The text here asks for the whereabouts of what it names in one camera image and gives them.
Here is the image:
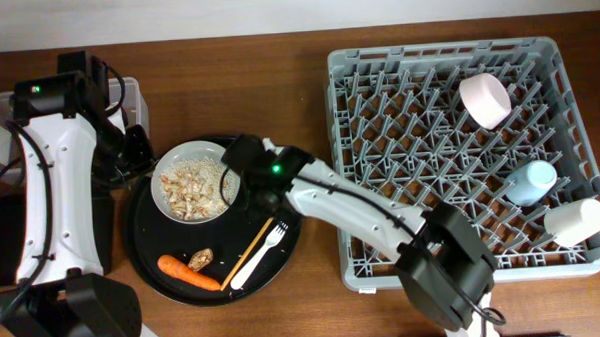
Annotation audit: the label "wooden chopstick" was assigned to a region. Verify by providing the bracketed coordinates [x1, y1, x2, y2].
[219, 216, 275, 291]

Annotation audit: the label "white plastic fork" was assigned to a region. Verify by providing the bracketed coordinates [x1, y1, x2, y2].
[230, 221, 288, 290]

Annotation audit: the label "grey plate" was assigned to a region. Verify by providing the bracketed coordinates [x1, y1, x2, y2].
[150, 141, 230, 224]

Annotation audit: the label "rice and food scraps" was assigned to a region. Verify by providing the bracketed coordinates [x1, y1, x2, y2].
[157, 157, 240, 223]

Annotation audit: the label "round black serving tray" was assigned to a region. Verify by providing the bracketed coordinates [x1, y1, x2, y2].
[122, 176, 302, 307]

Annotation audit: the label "pink white small bowl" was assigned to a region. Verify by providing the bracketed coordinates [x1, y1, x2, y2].
[458, 73, 512, 130]

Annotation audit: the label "light blue plastic cup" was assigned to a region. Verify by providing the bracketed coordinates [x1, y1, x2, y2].
[505, 160, 558, 207]

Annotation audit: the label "white paper cup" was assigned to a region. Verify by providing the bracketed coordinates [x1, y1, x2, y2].
[543, 198, 600, 247]

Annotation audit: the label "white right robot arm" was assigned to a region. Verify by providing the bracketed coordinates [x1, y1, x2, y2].
[222, 134, 505, 337]

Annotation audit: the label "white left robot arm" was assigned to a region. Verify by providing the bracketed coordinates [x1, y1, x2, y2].
[0, 51, 159, 337]

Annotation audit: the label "clear plastic waste bin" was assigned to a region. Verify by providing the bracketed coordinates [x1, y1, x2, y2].
[0, 77, 149, 171]

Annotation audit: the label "brown food lump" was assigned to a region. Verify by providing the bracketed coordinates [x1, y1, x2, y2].
[187, 248, 214, 272]

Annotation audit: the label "orange carrot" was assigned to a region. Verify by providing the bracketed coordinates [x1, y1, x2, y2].
[157, 255, 221, 292]

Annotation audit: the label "small white label sticker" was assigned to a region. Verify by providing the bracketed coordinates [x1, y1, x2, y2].
[358, 287, 377, 294]

